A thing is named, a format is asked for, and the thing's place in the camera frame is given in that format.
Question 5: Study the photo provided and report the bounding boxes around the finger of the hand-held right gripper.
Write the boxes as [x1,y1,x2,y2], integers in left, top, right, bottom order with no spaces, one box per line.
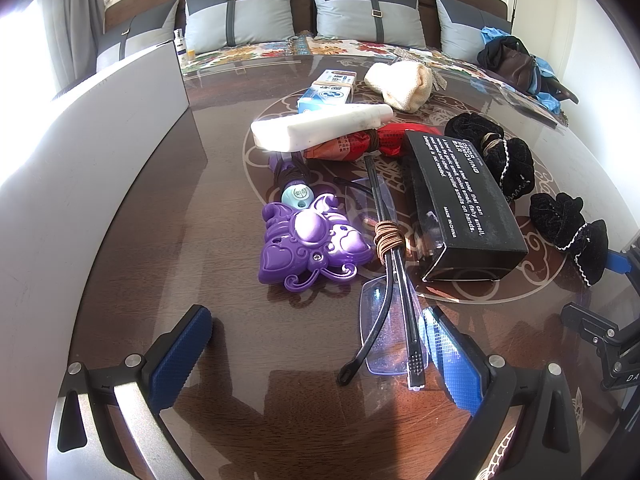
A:
[605,245,640,278]
[560,301,617,352]

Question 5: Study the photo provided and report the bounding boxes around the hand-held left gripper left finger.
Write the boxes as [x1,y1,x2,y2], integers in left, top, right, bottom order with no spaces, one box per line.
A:
[47,305,213,480]

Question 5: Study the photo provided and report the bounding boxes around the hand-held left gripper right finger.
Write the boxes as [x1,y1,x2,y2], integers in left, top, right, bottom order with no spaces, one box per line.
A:
[424,305,589,480]

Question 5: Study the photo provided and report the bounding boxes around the eyeglasses with rubber band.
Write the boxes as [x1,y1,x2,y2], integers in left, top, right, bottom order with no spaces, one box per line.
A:
[334,155,432,392]

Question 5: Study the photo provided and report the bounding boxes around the black cardboard box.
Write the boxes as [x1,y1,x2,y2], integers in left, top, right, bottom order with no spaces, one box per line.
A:
[402,131,530,283]

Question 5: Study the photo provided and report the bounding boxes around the purple butterfly toy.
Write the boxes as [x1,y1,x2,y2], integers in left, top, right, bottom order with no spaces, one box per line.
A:
[257,192,375,295]

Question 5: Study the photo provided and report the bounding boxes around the black velvet pouch with band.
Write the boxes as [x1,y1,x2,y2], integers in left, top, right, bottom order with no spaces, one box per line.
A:
[444,112,536,202]

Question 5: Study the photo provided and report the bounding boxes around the white foam bar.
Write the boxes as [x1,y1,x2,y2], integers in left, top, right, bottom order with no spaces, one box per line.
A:
[250,104,395,152]

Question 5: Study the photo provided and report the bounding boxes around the brown glass desktop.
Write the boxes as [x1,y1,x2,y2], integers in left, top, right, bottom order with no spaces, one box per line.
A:
[47,55,640,480]

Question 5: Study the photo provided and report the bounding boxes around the dark brown bag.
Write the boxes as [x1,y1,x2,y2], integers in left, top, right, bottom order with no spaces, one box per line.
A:
[476,36,581,105]

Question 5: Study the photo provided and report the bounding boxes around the red snack packet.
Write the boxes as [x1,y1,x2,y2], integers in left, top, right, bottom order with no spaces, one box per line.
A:
[306,122,443,162]

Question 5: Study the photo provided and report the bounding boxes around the grey cushion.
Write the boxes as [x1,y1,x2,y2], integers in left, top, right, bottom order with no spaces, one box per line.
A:
[434,0,513,63]
[184,0,297,57]
[306,0,427,50]
[95,0,181,72]

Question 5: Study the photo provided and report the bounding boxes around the cream knitted cloth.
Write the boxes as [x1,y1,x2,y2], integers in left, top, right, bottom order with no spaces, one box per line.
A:
[364,61,434,114]

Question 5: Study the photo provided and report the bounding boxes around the blue and white toothpaste box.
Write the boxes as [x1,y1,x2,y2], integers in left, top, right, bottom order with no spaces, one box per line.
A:
[297,69,357,116]

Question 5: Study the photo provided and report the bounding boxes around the floral sofa cover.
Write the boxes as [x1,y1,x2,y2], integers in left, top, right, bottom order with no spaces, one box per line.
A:
[179,32,558,106]

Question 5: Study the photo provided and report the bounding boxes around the grey curtain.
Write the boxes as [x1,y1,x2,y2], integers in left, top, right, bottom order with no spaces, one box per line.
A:
[35,0,113,96]

